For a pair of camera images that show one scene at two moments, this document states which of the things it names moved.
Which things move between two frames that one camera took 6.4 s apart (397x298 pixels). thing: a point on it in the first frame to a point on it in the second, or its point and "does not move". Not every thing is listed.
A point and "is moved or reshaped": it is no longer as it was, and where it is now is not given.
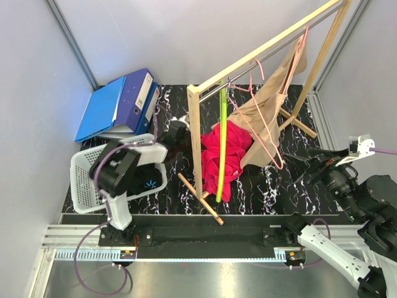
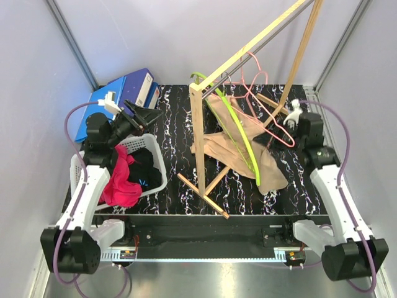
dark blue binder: (136, 88) does not move
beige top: (259, 110) to (237, 147)
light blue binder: (101, 109) does not move
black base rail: (90, 236) does not move
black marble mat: (232, 149) does not move
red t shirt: (238, 140) is moved or reshaped
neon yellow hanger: (222, 138) to (247, 139)
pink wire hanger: (248, 106) to (261, 105)
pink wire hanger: (297, 60) to (282, 129)
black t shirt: (142, 178) does not move
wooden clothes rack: (200, 89) to (197, 102)
